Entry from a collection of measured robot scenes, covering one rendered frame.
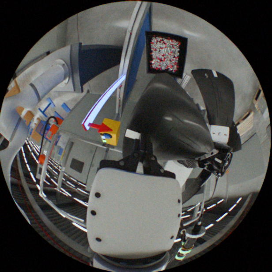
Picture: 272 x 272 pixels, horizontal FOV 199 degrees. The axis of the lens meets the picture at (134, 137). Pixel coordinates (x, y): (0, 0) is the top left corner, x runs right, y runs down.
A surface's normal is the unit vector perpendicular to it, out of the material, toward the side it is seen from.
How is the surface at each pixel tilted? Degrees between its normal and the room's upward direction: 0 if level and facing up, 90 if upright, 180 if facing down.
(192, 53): 0
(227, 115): 53
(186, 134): 15
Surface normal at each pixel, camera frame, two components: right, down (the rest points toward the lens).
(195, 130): -0.18, 0.67
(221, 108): -0.66, 0.18
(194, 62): -0.17, 0.85
